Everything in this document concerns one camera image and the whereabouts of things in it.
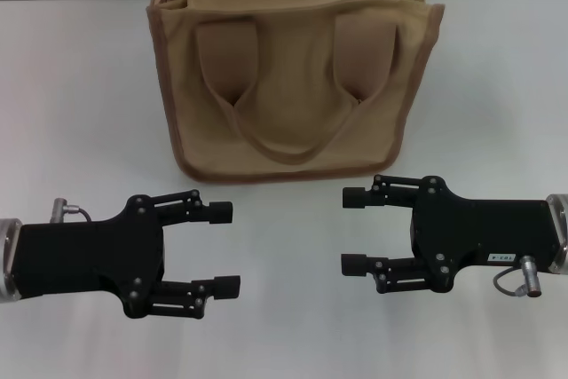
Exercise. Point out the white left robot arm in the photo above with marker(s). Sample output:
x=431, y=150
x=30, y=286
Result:
x=9, y=263

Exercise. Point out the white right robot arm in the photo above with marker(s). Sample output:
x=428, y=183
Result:
x=560, y=232

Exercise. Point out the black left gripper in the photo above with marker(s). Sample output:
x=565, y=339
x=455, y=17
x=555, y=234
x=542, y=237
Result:
x=89, y=259

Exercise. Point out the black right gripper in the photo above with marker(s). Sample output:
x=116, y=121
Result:
x=479, y=232

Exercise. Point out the khaki canvas food bag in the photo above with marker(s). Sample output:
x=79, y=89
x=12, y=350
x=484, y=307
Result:
x=293, y=86

